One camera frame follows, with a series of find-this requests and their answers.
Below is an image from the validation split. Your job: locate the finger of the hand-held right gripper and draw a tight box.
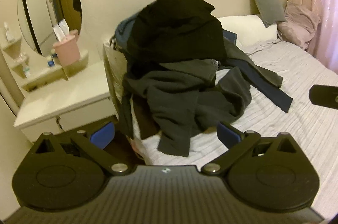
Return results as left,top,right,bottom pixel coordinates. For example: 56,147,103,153
308,84,338,109

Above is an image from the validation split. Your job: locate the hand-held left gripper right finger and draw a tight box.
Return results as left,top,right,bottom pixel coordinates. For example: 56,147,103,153
201,121,300,176

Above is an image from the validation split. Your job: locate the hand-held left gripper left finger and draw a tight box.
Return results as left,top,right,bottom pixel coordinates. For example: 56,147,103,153
33,122,131,176

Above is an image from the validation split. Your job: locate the black garment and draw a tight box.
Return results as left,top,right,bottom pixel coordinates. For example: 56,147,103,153
128,0,228,66

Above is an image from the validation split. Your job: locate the navy garment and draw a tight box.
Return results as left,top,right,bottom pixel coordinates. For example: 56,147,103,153
238,60,294,114

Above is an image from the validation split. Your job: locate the white dressing table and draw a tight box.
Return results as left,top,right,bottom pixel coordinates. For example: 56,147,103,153
0,37,119,143

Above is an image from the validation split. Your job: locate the dark grey hoodie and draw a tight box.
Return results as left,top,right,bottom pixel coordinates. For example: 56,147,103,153
123,59,252,158

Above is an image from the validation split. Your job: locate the white laundry basket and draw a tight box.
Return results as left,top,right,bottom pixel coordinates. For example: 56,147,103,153
102,38,132,119

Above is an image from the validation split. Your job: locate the dark olive garment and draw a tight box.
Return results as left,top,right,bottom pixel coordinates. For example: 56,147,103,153
226,42,283,88

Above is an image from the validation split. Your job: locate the crumpled pink blanket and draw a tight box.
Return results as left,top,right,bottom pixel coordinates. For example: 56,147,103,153
277,0,322,51

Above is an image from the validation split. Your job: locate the pink tissue holder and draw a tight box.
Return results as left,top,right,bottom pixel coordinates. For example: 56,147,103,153
52,24,81,67

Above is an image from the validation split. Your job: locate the pink curtain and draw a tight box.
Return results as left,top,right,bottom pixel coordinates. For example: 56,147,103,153
306,0,338,69

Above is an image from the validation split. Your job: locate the white pillow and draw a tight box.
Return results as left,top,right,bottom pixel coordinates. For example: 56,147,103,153
217,14,278,47

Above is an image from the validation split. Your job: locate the grey pillow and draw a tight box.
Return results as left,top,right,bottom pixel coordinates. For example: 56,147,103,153
247,0,288,28

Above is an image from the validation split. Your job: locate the round wall mirror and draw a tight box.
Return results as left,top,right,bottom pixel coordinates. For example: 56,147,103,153
17,0,83,57

